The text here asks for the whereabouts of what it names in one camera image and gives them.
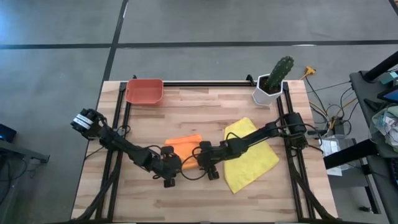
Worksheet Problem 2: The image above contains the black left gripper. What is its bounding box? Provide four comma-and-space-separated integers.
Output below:
152, 145, 184, 189

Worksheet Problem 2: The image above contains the orange microfiber towel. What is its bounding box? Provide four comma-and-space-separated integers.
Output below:
163, 134, 205, 171

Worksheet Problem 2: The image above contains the yellow microfiber towel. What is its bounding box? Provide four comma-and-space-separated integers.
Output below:
223, 116, 280, 195

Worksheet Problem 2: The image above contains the orange plastic basket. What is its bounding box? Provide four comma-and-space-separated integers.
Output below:
124, 78, 165, 106

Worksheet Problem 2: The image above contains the clear bag of towels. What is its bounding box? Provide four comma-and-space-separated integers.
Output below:
368, 104, 398, 154

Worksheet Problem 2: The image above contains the white faceted plant pot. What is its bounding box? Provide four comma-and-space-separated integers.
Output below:
251, 73, 285, 108

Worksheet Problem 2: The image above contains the green cactus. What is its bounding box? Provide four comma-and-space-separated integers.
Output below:
265, 55, 295, 91

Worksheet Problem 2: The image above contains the clear plastic storage box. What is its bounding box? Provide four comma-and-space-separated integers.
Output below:
318, 134, 353, 177

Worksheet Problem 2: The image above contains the black power strip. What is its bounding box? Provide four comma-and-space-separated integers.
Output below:
328, 115, 346, 135

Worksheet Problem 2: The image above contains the grey metal stand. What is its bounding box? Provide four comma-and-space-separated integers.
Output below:
0, 139, 51, 224

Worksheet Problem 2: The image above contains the black side table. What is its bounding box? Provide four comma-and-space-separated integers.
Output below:
323, 70, 398, 224

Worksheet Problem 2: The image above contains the black device with blue light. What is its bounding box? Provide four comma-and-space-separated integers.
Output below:
0, 123, 17, 144

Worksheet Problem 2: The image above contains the blue-screen monitor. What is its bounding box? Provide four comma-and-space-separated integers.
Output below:
377, 86, 398, 104

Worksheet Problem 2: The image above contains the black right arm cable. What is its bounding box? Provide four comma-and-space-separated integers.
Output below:
179, 146, 210, 182

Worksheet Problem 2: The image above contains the black aluminium table frame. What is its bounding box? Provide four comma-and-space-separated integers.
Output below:
73, 74, 341, 224

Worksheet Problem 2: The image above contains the yellow extension cord plug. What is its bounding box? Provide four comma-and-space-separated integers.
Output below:
299, 65, 317, 81

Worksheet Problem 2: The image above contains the black monitor stand post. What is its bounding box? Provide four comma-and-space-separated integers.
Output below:
363, 50, 398, 83

